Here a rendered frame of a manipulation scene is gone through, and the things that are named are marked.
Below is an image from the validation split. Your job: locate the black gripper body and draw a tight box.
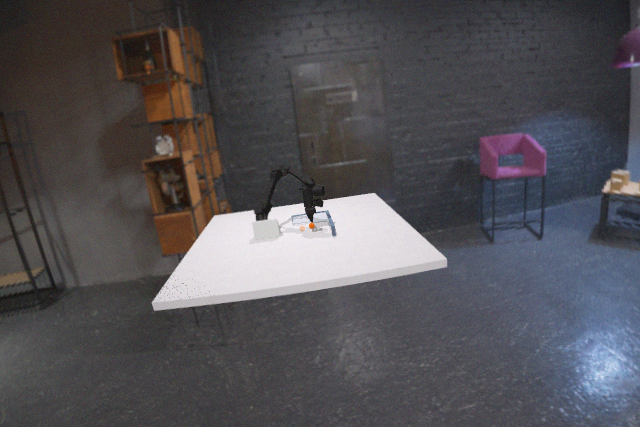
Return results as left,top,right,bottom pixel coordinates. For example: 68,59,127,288
303,196,316,214

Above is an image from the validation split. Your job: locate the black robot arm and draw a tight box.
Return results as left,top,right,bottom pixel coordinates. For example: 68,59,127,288
254,165,325,222

